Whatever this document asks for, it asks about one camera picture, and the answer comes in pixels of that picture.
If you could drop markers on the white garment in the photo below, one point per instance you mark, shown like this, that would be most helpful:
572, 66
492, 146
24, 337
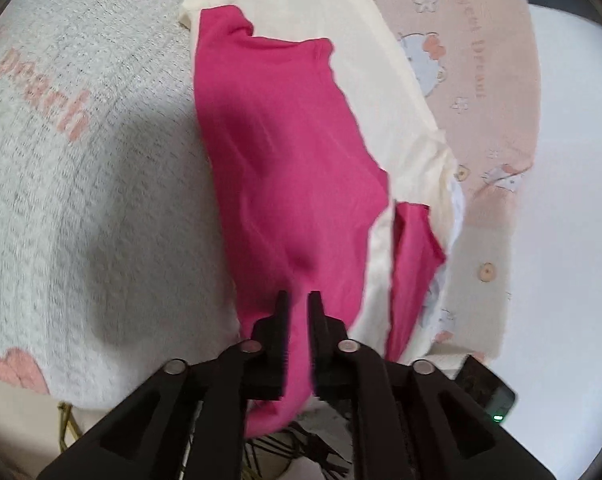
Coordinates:
458, 205

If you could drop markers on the cream and pink shirt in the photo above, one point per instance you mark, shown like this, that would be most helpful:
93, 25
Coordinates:
281, 160

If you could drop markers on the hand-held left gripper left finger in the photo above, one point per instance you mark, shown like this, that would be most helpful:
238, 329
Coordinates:
282, 310

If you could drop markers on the cat print blanket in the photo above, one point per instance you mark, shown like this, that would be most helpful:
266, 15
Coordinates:
81, 210

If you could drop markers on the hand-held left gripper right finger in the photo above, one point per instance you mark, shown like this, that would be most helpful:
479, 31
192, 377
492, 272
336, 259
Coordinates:
315, 310

